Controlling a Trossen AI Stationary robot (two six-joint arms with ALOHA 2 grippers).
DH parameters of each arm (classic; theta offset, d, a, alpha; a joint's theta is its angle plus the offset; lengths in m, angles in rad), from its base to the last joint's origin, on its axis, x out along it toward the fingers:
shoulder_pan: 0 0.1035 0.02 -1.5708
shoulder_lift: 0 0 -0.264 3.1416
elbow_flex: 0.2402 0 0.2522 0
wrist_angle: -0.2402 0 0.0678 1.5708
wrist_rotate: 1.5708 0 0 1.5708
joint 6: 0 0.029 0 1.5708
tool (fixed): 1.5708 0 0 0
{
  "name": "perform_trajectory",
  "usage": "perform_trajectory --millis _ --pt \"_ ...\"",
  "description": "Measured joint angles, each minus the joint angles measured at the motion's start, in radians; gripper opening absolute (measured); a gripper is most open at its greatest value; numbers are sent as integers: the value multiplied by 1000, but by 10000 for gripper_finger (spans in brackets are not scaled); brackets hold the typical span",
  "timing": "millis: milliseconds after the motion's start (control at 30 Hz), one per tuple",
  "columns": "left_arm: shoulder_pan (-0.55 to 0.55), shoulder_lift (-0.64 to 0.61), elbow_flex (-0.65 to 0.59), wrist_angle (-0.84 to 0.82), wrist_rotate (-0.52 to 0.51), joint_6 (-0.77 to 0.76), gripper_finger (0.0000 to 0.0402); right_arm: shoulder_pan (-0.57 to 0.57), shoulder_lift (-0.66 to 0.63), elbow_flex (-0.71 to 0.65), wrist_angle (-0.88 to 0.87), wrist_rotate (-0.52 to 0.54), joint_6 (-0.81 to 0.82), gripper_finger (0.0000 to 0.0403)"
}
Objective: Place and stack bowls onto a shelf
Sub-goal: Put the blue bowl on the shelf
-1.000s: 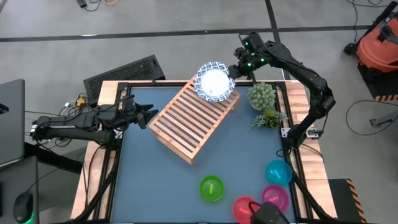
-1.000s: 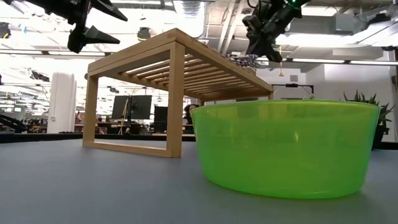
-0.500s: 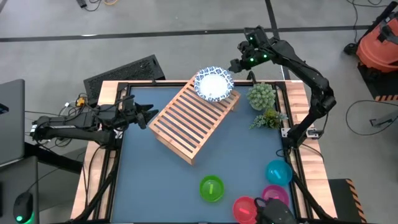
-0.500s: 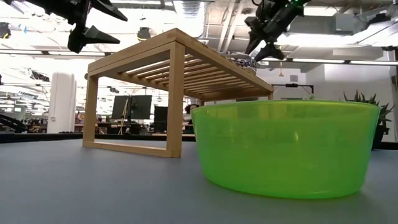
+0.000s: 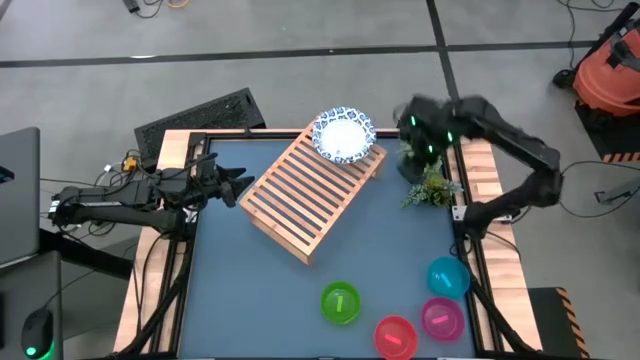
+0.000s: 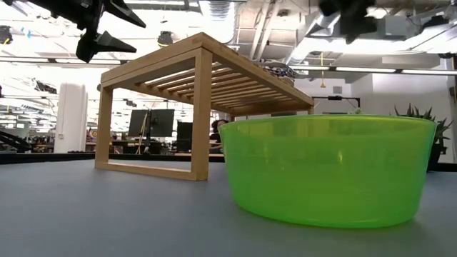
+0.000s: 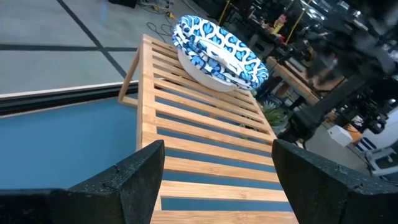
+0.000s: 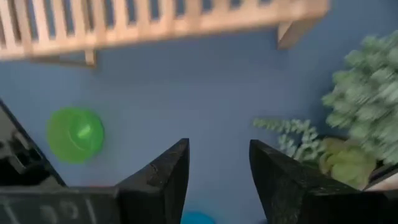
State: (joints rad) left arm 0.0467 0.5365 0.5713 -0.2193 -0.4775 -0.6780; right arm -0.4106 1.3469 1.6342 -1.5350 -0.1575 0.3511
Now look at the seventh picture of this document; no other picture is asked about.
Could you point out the wooden slatted shelf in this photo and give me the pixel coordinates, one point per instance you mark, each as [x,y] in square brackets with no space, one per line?
[146,118]

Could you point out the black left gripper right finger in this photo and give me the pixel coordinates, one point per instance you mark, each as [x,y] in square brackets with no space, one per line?
[326,196]

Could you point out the white blue patterned bowl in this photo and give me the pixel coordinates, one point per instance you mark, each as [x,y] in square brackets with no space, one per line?
[217,53]

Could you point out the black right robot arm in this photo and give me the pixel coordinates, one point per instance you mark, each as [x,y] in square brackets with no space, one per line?
[317,113]

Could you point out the white box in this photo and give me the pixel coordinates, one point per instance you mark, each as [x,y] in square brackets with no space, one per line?
[339,135]

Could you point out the wooden workbench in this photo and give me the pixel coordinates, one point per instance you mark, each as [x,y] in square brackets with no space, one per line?
[295,81]

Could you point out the green spiky potted plant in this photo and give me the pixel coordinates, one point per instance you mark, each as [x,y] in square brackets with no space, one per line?
[273,113]

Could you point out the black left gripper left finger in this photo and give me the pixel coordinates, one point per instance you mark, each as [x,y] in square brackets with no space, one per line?
[93,202]

